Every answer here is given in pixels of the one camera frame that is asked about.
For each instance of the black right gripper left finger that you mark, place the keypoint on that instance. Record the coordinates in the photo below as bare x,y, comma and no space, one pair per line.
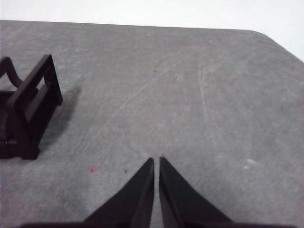
135,204

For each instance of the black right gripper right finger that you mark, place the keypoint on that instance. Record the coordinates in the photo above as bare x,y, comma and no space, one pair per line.
180,206

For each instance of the black plastic plate rack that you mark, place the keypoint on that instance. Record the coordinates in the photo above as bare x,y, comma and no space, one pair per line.
23,114

